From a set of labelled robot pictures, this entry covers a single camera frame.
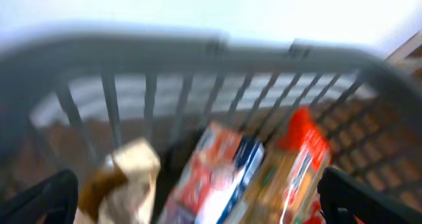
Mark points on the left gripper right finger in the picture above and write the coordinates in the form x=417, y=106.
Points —
x=344, y=200

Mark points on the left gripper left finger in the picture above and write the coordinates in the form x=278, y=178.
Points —
x=54, y=200

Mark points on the orange spaghetti pasta pack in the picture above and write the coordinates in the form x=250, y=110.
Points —
x=287, y=179

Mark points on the clear brown snack bag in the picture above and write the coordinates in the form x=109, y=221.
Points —
x=123, y=189

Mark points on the Kleenex tissue multipack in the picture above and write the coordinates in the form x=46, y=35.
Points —
x=215, y=177

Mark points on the grey plastic shopping basket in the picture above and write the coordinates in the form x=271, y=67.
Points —
x=69, y=99

